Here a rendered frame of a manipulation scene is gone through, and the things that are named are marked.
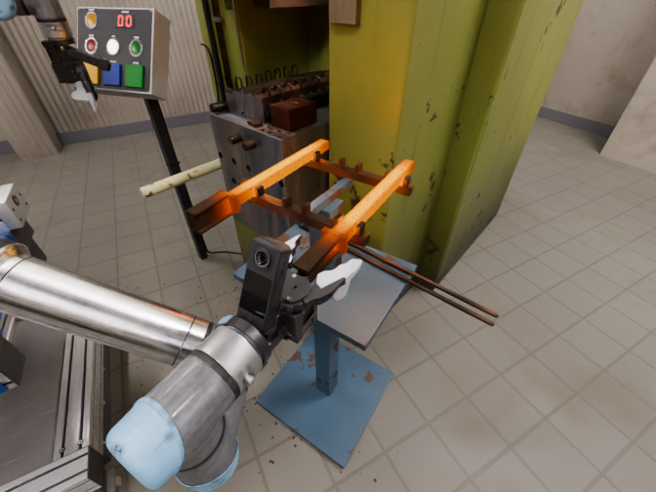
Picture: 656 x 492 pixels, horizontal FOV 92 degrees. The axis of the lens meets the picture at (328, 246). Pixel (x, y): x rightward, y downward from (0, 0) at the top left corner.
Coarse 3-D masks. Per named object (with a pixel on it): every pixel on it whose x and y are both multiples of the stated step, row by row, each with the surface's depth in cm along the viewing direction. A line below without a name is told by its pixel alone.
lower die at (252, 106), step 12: (312, 72) 127; (264, 84) 112; (312, 84) 111; (324, 84) 115; (228, 96) 108; (240, 96) 104; (252, 96) 100; (264, 96) 99; (276, 96) 101; (288, 96) 105; (228, 108) 112; (240, 108) 107; (252, 108) 103; (264, 120) 102
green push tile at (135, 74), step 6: (126, 66) 113; (132, 66) 113; (138, 66) 112; (126, 72) 113; (132, 72) 113; (138, 72) 112; (126, 78) 114; (132, 78) 113; (138, 78) 113; (126, 84) 114; (132, 84) 114; (138, 84) 113
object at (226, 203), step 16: (320, 144) 82; (288, 160) 74; (304, 160) 77; (256, 176) 68; (272, 176) 69; (224, 192) 62; (240, 192) 63; (192, 208) 56; (208, 208) 57; (224, 208) 61; (192, 224) 57; (208, 224) 59
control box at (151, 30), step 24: (96, 24) 114; (120, 24) 112; (144, 24) 110; (168, 24) 115; (96, 48) 116; (120, 48) 113; (144, 48) 111; (168, 48) 117; (144, 72) 112; (120, 96) 125; (144, 96) 118
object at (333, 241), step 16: (400, 176) 68; (384, 192) 63; (352, 208) 58; (368, 208) 58; (352, 224) 55; (320, 240) 50; (336, 240) 50; (304, 256) 47; (320, 256) 47; (304, 272) 46
